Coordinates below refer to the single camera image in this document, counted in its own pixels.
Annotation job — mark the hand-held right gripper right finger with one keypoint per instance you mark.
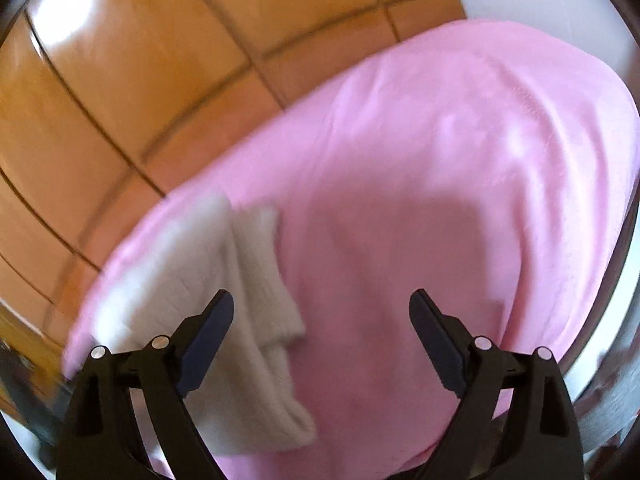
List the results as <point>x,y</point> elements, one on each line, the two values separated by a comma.
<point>440,345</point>

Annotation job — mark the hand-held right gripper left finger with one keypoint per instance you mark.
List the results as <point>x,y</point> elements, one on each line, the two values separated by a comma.
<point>202,345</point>

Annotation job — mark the pink bed sheet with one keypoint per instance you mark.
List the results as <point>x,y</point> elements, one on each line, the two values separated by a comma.
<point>400,160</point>

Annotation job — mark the white knit sweater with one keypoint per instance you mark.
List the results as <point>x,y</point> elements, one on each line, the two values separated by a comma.
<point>165,280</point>

